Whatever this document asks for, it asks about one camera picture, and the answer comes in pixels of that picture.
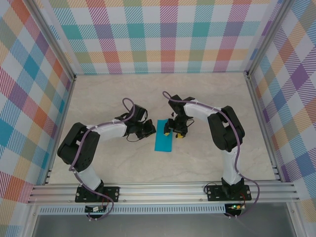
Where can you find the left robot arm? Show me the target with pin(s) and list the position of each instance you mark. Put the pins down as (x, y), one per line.
(71, 145)

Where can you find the aluminium frame post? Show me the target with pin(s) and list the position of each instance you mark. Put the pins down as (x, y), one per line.
(51, 39)
(267, 39)

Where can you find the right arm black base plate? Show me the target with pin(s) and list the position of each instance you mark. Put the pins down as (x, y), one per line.
(216, 193)

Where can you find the aluminium mounting rail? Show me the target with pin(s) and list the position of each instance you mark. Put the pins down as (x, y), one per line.
(160, 193)

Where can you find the blue paper sheet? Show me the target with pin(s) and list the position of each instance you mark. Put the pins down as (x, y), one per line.
(163, 144)

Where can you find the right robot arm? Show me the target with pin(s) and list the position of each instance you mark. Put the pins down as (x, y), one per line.
(222, 133)

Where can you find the grey metal panel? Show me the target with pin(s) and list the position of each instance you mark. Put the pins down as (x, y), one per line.
(160, 225)

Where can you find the aluminium side rail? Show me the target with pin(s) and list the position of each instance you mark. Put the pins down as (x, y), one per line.
(63, 128)
(259, 118)

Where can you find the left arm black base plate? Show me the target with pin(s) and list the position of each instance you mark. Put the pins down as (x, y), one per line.
(111, 193)

